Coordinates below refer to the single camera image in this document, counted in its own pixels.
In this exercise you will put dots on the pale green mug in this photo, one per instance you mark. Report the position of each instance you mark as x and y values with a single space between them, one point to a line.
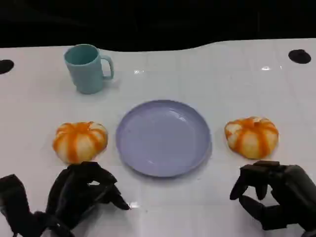
85 74

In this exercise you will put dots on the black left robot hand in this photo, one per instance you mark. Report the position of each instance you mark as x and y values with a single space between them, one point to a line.
71 192

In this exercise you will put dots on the lilac plate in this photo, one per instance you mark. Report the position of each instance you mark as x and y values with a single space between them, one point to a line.
163 138

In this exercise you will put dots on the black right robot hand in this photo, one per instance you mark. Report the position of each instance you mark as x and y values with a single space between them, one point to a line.
293 190

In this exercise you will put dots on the orange and white bread roll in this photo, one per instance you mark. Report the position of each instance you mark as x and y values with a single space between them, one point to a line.
79 142
251 139

